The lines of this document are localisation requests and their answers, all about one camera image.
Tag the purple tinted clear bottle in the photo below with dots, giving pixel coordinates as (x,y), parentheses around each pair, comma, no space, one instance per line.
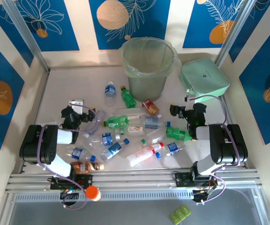
(95,124)

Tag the crushed green plastic bottle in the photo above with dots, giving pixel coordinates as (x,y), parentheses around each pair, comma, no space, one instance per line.
(175,133)

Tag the blue label bottle white cap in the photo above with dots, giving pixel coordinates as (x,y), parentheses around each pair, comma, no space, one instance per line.
(109,91)

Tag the red label tea bottle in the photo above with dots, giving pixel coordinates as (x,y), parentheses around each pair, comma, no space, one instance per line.
(150,106)

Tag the clear bottle pale blue label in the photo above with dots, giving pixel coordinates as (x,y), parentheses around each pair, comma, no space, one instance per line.
(152,122)

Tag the clear capless blue label bottle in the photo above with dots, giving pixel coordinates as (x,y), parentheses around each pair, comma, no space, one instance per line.
(106,138)

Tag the green soda bottle yellow cap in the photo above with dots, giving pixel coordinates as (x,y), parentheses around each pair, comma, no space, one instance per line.
(128,97)
(117,121)

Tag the clear long plastic bottle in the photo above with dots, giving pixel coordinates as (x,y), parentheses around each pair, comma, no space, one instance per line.
(134,112)

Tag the clear bottle crane picture label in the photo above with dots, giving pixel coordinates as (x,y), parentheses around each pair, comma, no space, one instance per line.
(134,129)

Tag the brown coffee drink bottle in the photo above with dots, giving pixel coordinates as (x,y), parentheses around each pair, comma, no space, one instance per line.
(85,167)

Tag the white bottle red label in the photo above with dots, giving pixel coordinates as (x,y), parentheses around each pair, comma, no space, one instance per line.
(145,153)

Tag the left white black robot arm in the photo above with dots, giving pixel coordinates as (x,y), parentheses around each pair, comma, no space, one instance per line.
(35,145)

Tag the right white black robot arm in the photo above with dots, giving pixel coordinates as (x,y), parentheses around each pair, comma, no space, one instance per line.
(228,145)

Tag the grey translucent plastic bin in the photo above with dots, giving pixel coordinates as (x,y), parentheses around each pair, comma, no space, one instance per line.
(146,89)

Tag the green plastic bin liner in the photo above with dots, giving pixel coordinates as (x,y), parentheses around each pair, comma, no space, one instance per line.
(148,58)

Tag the mint green zip case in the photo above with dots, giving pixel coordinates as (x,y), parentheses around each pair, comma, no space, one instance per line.
(205,75)

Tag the left base wiring bundle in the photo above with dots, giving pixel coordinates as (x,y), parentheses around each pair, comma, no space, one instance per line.
(67,191)

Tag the base wiring bundle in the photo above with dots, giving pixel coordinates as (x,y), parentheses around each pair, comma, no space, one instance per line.
(207,188)
(67,191)

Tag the right base wiring bundle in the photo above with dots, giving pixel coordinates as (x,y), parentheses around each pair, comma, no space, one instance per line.
(207,188)

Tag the jar with orange lid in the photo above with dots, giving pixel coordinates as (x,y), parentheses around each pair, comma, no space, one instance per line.
(93,192)

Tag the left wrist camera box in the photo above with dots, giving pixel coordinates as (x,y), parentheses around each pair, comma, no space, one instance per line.
(77,106)

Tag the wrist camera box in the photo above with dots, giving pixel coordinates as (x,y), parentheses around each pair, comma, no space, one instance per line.
(189,98)
(77,106)

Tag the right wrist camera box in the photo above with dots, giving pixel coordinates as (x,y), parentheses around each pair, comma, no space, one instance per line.
(189,98)

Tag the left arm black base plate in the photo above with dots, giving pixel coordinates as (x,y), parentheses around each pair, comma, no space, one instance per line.
(85,180)

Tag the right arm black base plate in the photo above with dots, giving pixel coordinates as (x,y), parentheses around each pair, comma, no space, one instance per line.
(181,179)

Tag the long aluminium table rail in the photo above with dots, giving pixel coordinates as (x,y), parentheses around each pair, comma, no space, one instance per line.
(134,178)

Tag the aluminium frame post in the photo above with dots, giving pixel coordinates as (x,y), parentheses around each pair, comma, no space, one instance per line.
(29,39)
(233,32)

